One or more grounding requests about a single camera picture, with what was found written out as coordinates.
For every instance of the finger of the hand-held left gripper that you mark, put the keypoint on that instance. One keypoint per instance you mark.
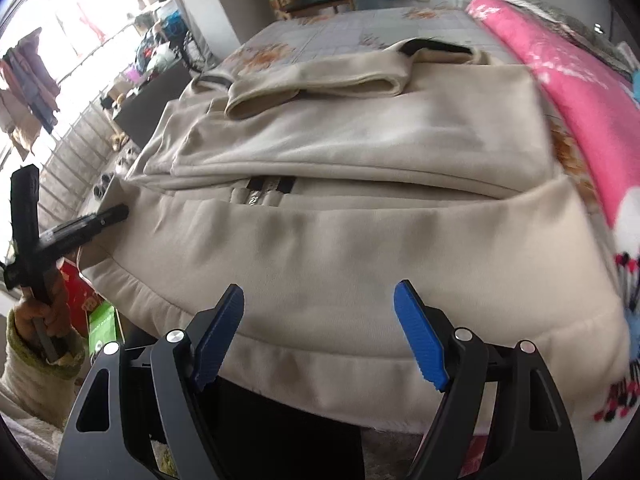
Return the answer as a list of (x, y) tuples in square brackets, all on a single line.
[(25, 210), (90, 222)]

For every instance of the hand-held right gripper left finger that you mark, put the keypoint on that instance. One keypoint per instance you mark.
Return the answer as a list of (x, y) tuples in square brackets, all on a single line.
[(220, 340)]

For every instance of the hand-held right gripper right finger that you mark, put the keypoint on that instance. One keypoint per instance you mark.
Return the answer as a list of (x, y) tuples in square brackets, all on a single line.
[(420, 335)]

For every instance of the beige zip jacket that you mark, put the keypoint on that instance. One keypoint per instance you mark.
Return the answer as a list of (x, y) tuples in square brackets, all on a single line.
[(350, 260)]

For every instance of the person's left forearm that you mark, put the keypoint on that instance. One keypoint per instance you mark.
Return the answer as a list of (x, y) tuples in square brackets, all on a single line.
[(30, 390)]

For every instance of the person's left hand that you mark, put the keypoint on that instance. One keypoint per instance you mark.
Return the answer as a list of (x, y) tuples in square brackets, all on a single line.
[(60, 317)]

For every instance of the grey shoe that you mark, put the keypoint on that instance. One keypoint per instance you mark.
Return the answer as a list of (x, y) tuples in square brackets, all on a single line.
[(102, 182)]

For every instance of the red box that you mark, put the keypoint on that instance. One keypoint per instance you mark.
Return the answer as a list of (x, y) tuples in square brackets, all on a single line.
[(80, 295)]

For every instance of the white shoe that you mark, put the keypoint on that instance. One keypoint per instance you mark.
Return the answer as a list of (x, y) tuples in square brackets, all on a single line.
[(122, 164)]

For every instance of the metal balcony railing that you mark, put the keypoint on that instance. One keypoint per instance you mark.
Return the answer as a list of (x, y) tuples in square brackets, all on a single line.
[(70, 155)]

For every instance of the green box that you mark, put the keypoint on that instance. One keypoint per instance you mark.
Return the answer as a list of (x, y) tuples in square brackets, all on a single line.
[(104, 332)]

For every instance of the hanging dark coat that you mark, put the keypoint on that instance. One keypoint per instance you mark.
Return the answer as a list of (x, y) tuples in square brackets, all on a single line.
[(30, 85)]

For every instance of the dark grey board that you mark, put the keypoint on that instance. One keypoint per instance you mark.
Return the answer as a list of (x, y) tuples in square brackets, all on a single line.
[(145, 110)]

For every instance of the cluttered storage rack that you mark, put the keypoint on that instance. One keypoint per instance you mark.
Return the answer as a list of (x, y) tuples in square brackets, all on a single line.
[(160, 50)]

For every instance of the pink floral blanket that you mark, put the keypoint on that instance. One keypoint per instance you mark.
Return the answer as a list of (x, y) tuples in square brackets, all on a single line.
[(575, 90)]

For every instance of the grey patterned pillow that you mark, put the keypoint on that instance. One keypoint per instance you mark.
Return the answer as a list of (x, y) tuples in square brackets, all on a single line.
[(565, 15)]

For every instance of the small black device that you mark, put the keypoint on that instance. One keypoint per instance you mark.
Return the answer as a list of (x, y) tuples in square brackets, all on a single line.
[(600, 30)]

